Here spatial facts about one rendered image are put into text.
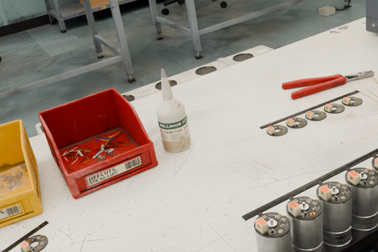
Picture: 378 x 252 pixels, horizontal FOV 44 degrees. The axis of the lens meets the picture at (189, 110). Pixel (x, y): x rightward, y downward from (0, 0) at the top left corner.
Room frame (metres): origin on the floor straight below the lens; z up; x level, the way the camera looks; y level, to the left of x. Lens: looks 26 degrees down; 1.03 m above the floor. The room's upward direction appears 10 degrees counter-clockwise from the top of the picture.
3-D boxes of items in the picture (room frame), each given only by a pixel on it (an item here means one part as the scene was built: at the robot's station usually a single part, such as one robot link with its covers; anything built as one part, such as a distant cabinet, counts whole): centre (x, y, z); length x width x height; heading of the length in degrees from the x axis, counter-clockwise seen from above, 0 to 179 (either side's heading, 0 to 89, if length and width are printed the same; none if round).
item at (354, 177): (0.28, -0.11, 0.82); 0.01 x 0.01 x 0.01; 24
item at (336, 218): (0.27, -0.09, 0.79); 0.02 x 0.02 x 0.05
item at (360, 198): (0.28, -0.12, 0.79); 0.02 x 0.02 x 0.05
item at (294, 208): (0.25, -0.06, 0.82); 0.01 x 0.01 x 0.01; 24
